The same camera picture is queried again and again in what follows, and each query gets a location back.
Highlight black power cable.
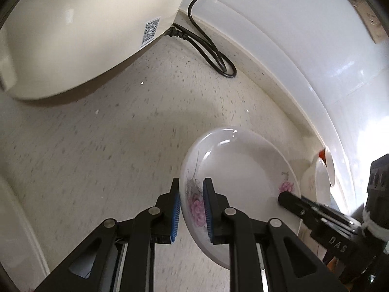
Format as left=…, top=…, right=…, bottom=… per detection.
left=165, top=0, right=278, bottom=79

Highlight cream rice cooker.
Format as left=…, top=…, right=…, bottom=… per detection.
left=1, top=0, right=183, bottom=100

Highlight red white bowl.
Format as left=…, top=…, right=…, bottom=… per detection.
left=318, top=146, right=336, bottom=187

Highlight wall power socket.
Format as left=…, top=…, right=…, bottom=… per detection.
left=348, top=0, right=388, bottom=44

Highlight white plate pink flowers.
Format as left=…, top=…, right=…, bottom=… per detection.
left=179, top=127, right=301, bottom=268

